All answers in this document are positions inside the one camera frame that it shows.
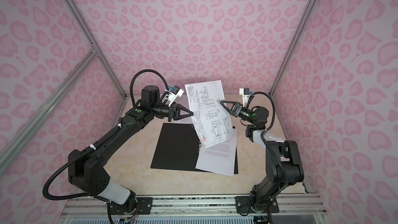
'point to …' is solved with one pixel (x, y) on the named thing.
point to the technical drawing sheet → (211, 117)
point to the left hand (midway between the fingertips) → (192, 113)
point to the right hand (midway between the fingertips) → (223, 105)
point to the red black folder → (178, 147)
